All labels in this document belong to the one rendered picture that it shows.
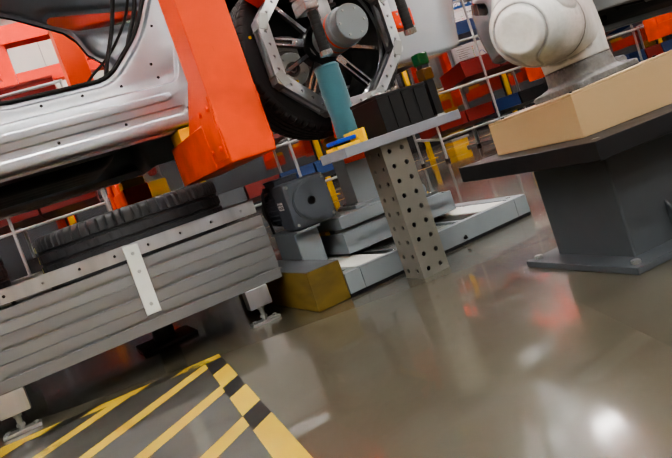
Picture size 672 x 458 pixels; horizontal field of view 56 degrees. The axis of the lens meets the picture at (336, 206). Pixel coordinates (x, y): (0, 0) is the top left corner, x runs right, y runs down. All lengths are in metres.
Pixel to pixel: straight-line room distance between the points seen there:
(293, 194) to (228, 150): 0.34
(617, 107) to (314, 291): 1.00
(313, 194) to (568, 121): 1.06
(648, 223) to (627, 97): 0.28
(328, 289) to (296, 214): 0.36
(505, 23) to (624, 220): 0.50
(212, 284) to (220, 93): 0.60
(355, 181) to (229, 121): 0.64
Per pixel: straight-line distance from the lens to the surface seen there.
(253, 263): 2.07
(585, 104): 1.44
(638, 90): 1.55
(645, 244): 1.54
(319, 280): 1.95
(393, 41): 2.46
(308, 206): 2.22
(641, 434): 0.88
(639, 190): 1.53
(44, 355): 1.98
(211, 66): 2.03
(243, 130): 2.01
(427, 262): 1.94
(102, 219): 2.11
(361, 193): 2.43
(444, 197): 2.48
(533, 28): 1.32
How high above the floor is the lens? 0.43
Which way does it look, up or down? 4 degrees down
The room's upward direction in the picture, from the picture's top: 19 degrees counter-clockwise
